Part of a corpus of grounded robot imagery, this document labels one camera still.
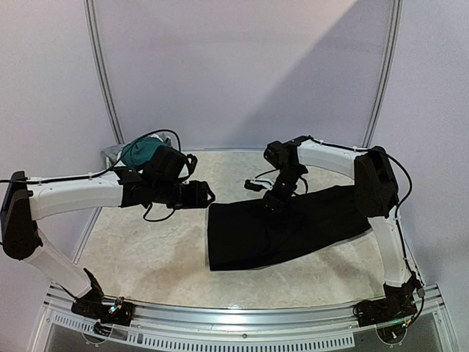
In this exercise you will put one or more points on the aluminium front rail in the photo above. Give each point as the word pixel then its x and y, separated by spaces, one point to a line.
pixel 158 327

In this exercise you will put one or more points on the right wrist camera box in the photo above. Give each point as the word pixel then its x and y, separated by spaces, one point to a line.
pixel 258 184

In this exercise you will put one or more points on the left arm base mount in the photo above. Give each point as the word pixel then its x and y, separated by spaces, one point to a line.
pixel 94 305

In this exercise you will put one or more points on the black trousers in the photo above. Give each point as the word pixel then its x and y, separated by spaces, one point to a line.
pixel 246 235

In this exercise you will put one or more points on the teal green garment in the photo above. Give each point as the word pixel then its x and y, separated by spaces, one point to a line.
pixel 138 152

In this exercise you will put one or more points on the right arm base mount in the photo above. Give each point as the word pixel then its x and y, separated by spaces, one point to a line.
pixel 393 314

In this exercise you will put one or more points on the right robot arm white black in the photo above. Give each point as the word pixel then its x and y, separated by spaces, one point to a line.
pixel 375 191

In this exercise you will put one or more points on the right aluminium corner post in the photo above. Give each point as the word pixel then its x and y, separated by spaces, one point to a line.
pixel 385 71

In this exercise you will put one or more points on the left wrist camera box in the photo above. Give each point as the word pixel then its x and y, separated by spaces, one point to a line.
pixel 169 165

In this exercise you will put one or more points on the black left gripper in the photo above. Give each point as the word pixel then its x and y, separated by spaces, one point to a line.
pixel 198 199

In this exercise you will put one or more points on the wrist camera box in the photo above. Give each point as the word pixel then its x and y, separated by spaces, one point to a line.
pixel 258 184
pixel 169 165

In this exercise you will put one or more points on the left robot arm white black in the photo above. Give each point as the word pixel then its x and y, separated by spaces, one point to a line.
pixel 34 211

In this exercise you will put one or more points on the white garment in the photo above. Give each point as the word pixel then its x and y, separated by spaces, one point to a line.
pixel 163 137

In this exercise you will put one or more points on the aluminium corner post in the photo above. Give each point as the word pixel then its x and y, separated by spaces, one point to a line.
pixel 102 74
pixel 385 71

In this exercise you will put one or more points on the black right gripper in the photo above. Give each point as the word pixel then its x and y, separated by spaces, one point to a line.
pixel 275 196

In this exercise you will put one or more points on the left aluminium corner post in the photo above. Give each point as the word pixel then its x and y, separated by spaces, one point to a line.
pixel 102 74

